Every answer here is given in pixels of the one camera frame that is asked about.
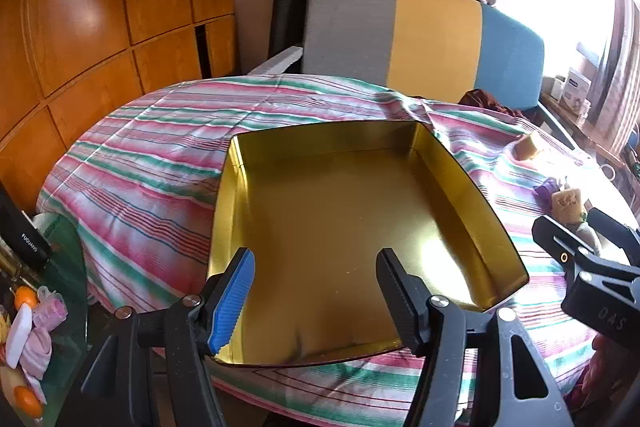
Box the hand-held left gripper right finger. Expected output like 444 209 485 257
376 248 576 427

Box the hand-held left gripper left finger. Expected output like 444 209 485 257
80 248 256 427

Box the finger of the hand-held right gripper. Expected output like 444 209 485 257
531 215 603 280
585 207 640 265

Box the clear cracker jar green lid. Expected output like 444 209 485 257
551 187 587 224

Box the small tan snack block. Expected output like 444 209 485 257
515 131 551 161

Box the golden tin box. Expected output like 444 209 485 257
206 121 531 367

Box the person's right hand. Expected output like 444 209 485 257
590 334 640 388

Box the purple cloth item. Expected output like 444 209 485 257
534 177 562 198

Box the wooden side table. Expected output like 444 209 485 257
540 92 626 168

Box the grey chair armrest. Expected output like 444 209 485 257
248 46 304 76
537 103 576 150

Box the white box blue label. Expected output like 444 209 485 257
560 67 592 112

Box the dark red cloth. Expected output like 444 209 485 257
459 88 523 120

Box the striped tablecloth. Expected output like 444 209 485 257
35 74 640 427

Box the glass side table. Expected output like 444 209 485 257
0 212 96 427

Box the pink fabric flower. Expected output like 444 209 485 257
20 327 53 379
32 287 68 333

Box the orange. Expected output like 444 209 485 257
14 286 39 311
12 384 45 419

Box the white oblong object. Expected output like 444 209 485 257
5 304 34 368

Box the black flask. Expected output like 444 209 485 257
0 184 54 269

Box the grey yellow blue chair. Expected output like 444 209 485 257
300 0 546 110

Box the wooden cabinet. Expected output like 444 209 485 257
0 0 238 208

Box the black rolled mat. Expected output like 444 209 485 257
270 0 312 58

